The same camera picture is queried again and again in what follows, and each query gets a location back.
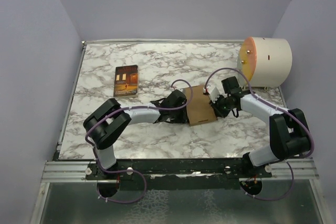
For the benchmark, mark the brown cardboard box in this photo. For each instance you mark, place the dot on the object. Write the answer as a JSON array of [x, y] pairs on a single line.
[[199, 110]]

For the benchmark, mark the dark paperback book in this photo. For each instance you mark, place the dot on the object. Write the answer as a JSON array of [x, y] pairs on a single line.
[[126, 81]]

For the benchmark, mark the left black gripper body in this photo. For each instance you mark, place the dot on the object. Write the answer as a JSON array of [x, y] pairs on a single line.
[[178, 116]]

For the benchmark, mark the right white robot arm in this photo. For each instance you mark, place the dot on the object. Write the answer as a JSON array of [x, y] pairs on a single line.
[[288, 130]]

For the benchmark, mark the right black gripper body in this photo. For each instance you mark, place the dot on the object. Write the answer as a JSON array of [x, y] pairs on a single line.
[[222, 106]]

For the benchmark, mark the cream cylinder with coloured face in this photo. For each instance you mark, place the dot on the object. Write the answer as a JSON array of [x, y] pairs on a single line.
[[265, 62]]

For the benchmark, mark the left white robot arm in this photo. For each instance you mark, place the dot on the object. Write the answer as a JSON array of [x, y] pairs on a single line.
[[105, 125]]

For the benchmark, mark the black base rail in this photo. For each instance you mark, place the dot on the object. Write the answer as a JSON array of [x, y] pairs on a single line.
[[174, 174]]

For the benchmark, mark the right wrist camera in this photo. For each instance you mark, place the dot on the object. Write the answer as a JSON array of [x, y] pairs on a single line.
[[212, 92]]

